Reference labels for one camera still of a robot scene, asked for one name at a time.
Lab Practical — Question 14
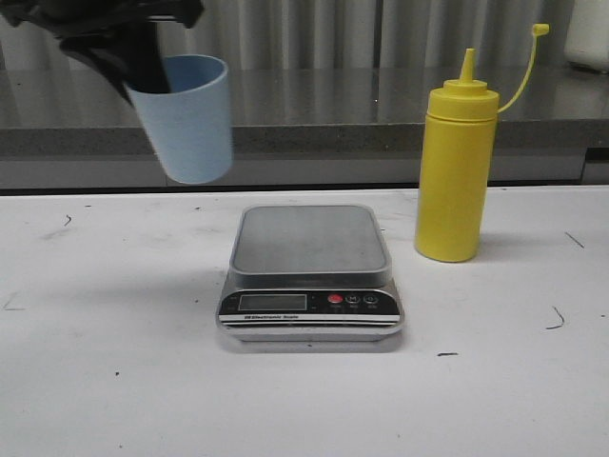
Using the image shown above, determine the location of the silver digital kitchen scale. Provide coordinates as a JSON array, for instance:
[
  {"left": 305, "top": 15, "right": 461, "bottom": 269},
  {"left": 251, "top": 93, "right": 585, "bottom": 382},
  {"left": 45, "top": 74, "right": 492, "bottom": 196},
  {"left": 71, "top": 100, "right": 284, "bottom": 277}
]
[{"left": 216, "top": 205, "right": 404, "bottom": 343}]

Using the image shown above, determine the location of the white pleated curtain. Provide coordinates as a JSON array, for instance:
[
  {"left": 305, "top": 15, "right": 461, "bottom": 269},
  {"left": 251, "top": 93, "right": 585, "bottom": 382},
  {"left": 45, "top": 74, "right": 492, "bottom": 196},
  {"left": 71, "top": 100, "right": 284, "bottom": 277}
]
[{"left": 1, "top": 1, "right": 575, "bottom": 70}]

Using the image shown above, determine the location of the light blue plastic cup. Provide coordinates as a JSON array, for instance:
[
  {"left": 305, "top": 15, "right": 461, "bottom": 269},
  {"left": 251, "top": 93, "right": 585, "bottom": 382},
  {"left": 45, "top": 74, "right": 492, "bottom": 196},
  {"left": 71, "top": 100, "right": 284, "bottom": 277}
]
[{"left": 127, "top": 54, "right": 233, "bottom": 185}]

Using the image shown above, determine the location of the grey stone counter ledge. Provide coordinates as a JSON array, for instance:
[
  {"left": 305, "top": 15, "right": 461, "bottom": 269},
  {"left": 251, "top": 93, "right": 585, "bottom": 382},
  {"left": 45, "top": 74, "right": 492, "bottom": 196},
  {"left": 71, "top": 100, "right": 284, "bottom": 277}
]
[{"left": 1, "top": 65, "right": 608, "bottom": 191}]

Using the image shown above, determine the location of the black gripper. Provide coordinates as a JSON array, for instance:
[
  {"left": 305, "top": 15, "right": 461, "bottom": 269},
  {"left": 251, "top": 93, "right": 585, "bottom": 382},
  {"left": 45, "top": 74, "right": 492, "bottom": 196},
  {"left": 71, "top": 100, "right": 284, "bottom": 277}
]
[{"left": 1, "top": 0, "right": 205, "bottom": 102}]

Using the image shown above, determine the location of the yellow squeeze bottle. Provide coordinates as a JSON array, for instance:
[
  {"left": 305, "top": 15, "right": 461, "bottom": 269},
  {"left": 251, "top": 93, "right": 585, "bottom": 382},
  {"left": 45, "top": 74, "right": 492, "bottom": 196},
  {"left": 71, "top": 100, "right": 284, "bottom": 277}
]
[{"left": 414, "top": 23, "right": 550, "bottom": 263}]

